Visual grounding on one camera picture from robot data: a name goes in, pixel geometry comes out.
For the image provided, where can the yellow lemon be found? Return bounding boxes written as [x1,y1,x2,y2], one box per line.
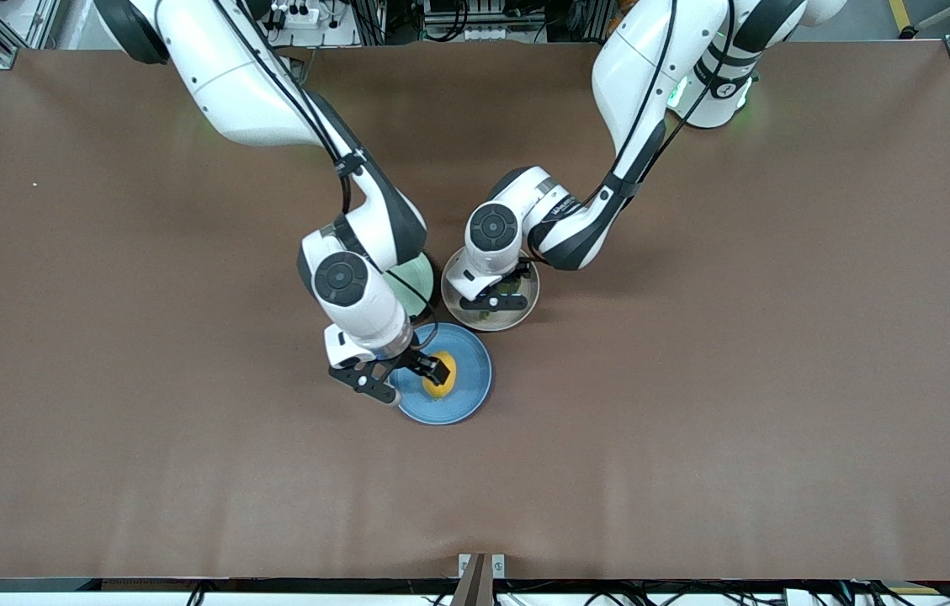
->
[422,352,459,399]

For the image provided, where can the silver bracket with brown post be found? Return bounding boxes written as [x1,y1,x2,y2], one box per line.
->
[451,553,507,606]

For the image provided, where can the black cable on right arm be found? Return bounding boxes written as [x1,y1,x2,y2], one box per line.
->
[218,0,442,354]

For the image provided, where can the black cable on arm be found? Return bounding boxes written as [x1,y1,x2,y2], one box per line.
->
[605,0,736,203]
[218,0,442,354]

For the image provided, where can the brown table cover mat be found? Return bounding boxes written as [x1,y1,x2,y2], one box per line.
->
[0,40,950,582]

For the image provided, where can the white flat power strip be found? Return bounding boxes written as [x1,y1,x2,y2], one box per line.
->
[462,24,526,43]

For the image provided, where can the blue plate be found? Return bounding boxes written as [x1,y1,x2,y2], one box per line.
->
[388,323,493,426]

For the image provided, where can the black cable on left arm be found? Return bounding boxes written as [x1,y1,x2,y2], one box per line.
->
[605,0,736,203]

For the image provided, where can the green lettuce leaf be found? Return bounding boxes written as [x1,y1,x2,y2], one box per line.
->
[475,278,526,321]

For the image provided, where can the white power strip with plugs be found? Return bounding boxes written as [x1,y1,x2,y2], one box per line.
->
[268,3,321,28]

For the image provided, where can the beige plate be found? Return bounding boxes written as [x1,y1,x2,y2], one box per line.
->
[441,247,541,332]

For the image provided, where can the mint green plate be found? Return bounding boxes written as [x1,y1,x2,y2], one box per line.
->
[382,251,436,321]

